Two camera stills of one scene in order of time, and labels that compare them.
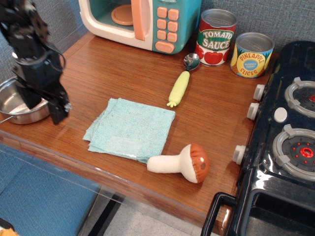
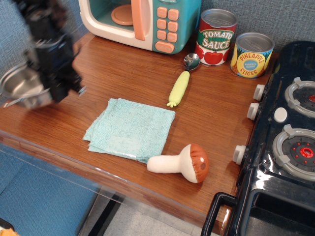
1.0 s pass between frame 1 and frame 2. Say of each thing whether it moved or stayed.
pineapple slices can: stayed
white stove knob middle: stayed
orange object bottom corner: stayed
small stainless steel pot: moved
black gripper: moved
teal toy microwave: stayed
